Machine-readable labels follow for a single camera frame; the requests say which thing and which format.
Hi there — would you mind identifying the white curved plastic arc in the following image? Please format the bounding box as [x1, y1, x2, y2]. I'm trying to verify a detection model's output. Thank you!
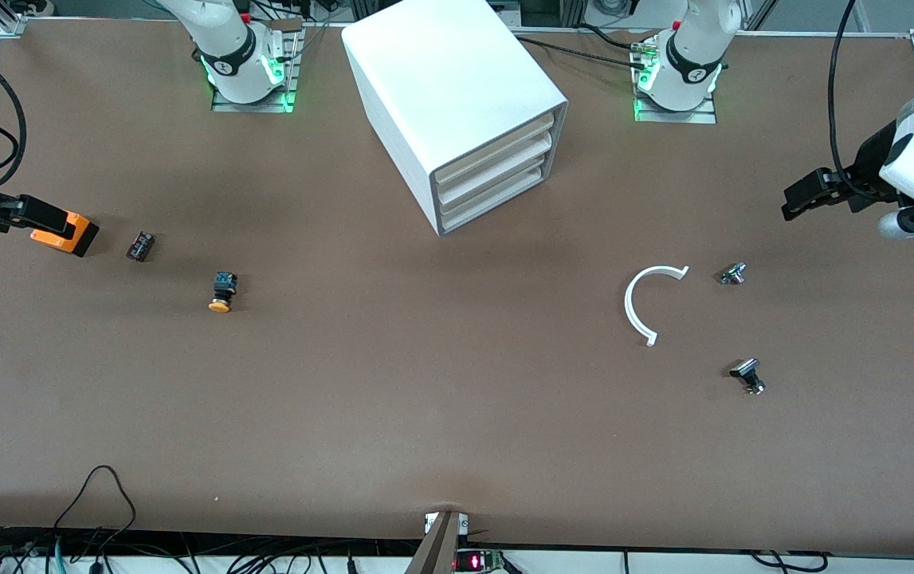
[624, 265, 691, 348]

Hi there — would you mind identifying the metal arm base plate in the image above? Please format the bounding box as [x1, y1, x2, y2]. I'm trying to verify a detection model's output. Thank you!
[211, 20, 304, 113]
[634, 40, 719, 124]

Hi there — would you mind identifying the black cable on table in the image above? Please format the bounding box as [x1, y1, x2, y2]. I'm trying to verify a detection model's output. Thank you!
[514, 34, 653, 63]

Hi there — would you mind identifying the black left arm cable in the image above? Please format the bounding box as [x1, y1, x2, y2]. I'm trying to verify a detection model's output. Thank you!
[827, 0, 884, 202]

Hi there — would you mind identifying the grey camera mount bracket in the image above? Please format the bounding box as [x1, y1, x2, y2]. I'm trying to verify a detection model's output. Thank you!
[405, 510, 469, 574]

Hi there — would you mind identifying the orange button enclosure box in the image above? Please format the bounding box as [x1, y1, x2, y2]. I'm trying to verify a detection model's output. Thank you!
[30, 209, 100, 258]

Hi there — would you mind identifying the device with red light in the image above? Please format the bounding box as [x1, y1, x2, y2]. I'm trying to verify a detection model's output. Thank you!
[455, 548, 505, 573]

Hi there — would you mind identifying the yellow push button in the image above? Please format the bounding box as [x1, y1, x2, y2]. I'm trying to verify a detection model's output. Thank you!
[208, 271, 239, 313]

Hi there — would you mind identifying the thin black cable loop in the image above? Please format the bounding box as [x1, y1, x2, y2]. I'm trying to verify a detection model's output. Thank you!
[53, 465, 137, 551]

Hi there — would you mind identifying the black and silver knob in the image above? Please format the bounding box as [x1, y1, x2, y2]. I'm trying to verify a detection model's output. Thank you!
[729, 358, 767, 396]

